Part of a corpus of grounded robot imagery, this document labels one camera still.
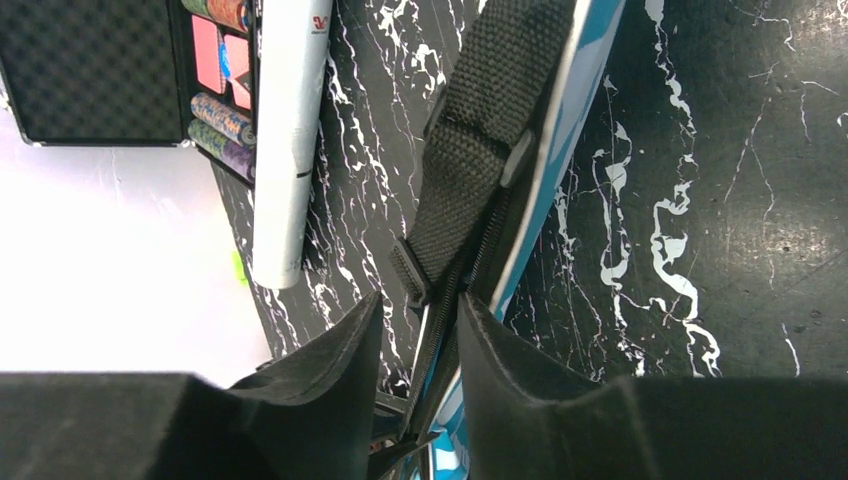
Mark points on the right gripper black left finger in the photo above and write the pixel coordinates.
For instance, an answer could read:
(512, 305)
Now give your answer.
(310, 414)

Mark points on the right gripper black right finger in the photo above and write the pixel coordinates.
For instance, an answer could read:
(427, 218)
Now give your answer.
(529, 417)

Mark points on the blue racket bag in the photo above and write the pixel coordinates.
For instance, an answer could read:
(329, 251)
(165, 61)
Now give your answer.
(497, 143)

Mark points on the white shuttlecock tube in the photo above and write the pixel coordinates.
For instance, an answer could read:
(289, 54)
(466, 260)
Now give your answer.
(292, 54)

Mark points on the green clip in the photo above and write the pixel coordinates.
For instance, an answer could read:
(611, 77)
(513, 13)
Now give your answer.
(239, 269)

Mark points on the poker chip roll front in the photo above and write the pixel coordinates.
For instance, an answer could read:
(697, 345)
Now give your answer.
(238, 158)

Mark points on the pink card box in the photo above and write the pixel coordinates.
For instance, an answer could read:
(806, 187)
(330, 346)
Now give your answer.
(207, 42)

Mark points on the red card box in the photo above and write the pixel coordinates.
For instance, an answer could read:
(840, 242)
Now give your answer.
(237, 69)

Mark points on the poker chip roll green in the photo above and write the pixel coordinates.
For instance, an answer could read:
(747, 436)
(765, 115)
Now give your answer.
(231, 13)

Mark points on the black aluminium case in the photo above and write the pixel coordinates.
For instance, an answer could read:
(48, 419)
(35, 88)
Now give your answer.
(109, 73)

